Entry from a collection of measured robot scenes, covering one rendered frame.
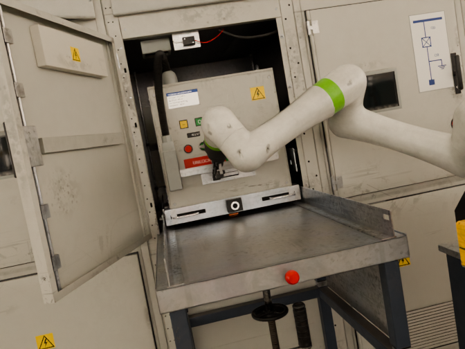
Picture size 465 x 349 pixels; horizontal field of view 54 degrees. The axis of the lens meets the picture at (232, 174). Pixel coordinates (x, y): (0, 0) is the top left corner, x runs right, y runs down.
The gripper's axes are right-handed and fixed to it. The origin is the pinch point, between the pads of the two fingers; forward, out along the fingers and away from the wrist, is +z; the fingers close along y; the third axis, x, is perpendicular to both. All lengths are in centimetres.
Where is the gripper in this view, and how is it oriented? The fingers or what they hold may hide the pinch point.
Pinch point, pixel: (216, 174)
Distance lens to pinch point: 168.9
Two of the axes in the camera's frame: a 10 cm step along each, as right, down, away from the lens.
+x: 9.7, -1.9, 1.5
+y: 2.3, 8.8, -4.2
